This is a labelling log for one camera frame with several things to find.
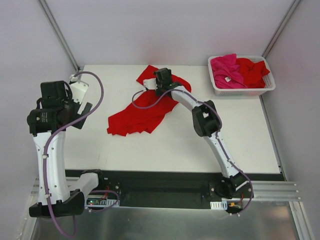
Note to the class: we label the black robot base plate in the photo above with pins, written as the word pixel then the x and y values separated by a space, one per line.
pixel 173 190

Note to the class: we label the red t shirt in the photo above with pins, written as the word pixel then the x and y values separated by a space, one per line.
pixel 252 73
pixel 134 120

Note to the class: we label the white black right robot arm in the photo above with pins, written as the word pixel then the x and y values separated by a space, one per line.
pixel 208 125

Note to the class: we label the left aluminium frame post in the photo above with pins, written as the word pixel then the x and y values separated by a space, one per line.
pixel 58 33

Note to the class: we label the pink t shirt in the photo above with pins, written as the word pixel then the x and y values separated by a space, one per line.
pixel 226 72

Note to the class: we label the white perforated plastic basket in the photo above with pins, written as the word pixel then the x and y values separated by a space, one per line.
pixel 268 79

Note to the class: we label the white cable duct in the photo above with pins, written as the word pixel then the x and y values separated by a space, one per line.
pixel 95 202
pixel 219 205

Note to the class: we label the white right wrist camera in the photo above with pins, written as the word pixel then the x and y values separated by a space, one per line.
pixel 150 84

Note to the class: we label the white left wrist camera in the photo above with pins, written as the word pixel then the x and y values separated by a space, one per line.
pixel 78 88

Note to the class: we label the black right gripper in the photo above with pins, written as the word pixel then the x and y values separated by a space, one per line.
pixel 163 75

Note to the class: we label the right aluminium frame post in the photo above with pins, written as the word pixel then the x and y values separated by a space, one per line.
pixel 292 9

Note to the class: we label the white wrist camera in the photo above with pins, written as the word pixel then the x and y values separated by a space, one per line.
pixel 150 84
pixel 78 88

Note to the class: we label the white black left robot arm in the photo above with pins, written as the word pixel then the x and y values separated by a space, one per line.
pixel 58 106

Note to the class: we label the right white cable duct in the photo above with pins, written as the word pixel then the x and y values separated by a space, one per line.
pixel 219 205

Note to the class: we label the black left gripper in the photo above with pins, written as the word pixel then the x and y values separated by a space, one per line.
pixel 83 116

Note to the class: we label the aluminium frame post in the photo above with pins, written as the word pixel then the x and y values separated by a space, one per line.
pixel 58 33
pixel 292 9

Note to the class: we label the left white cable duct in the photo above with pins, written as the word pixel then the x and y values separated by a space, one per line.
pixel 95 202

